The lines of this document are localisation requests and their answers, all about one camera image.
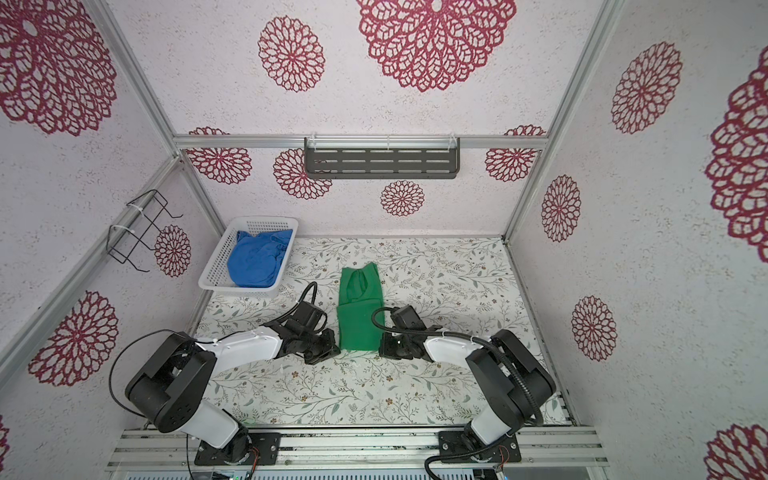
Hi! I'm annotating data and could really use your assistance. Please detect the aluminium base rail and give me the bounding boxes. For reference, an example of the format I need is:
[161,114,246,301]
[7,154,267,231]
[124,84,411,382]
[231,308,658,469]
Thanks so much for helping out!
[105,426,609,473]

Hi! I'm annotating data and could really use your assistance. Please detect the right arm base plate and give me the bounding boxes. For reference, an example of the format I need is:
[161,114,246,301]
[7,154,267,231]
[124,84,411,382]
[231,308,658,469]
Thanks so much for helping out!
[438,430,522,464]

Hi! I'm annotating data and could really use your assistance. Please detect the green tank top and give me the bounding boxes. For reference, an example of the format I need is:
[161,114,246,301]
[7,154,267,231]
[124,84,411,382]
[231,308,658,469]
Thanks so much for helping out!
[337,262,384,352]

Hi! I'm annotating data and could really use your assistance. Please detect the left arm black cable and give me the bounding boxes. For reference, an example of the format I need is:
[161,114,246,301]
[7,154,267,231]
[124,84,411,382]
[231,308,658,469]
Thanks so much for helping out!
[107,280,319,418]

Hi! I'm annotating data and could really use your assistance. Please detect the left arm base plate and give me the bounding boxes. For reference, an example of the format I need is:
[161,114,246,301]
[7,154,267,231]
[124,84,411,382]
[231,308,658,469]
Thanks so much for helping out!
[193,432,282,466]

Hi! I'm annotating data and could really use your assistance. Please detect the blue tank top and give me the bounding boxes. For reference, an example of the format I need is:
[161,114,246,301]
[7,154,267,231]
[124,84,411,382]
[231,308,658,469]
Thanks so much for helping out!
[227,230,293,288]

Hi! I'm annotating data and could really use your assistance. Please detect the grey slotted wall shelf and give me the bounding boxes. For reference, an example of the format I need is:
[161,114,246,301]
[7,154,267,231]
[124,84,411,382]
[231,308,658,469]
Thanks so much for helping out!
[303,137,461,180]

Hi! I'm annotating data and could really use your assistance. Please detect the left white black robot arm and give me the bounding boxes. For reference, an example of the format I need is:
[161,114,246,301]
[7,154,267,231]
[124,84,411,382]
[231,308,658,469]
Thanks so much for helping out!
[125,301,341,465]

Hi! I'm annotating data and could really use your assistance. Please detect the black wire wall rack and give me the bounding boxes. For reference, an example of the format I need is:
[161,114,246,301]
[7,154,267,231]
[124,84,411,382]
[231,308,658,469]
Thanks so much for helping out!
[104,189,183,273]

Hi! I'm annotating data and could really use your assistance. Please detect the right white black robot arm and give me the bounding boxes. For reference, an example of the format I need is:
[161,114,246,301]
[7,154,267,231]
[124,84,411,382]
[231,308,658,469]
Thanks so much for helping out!
[371,306,556,452]

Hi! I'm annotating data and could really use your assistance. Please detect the white plastic basket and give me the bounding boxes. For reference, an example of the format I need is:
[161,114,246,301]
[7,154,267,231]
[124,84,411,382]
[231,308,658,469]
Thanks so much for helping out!
[198,216,299,299]

